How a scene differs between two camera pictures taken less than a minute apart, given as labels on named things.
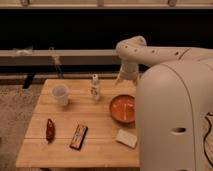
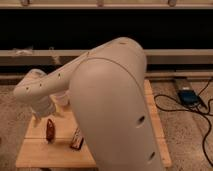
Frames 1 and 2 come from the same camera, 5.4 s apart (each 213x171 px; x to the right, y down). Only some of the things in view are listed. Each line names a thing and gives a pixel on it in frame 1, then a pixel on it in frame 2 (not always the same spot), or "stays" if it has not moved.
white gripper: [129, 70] → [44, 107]
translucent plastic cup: [60, 93] stays
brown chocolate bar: [78, 137] stays
